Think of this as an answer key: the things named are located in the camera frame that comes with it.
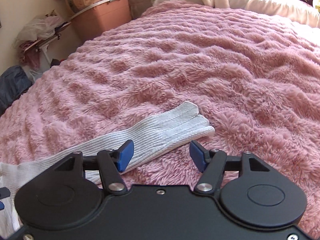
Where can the dark blue bag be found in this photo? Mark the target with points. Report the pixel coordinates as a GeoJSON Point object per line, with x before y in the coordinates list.
{"type": "Point", "coordinates": [14, 82]}

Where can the pink plastic storage bin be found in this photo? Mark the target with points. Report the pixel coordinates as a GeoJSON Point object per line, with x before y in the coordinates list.
{"type": "Point", "coordinates": [99, 17]}

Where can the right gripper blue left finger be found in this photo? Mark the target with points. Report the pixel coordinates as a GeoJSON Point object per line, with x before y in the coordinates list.
{"type": "Point", "coordinates": [110, 164]}

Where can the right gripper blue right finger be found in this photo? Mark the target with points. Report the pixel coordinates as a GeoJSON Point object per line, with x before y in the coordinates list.
{"type": "Point", "coordinates": [212, 164]}

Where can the white plastic bag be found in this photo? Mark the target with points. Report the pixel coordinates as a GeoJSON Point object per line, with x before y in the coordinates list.
{"type": "Point", "coordinates": [38, 29]}

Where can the white pink pillow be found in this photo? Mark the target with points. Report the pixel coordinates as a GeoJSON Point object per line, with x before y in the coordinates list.
{"type": "Point", "coordinates": [295, 10]}

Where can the white folding rack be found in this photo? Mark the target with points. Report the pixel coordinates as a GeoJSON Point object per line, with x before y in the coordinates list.
{"type": "Point", "coordinates": [39, 44]}

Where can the white ribbed knit sweater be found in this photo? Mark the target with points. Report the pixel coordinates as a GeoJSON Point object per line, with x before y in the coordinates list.
{"type": "Point", "coordinates": [153, 137]}

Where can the pink fluffy bed blanket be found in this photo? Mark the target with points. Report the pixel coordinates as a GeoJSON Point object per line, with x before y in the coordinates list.
{"type": "Point", "coordinates": [254, 77]}

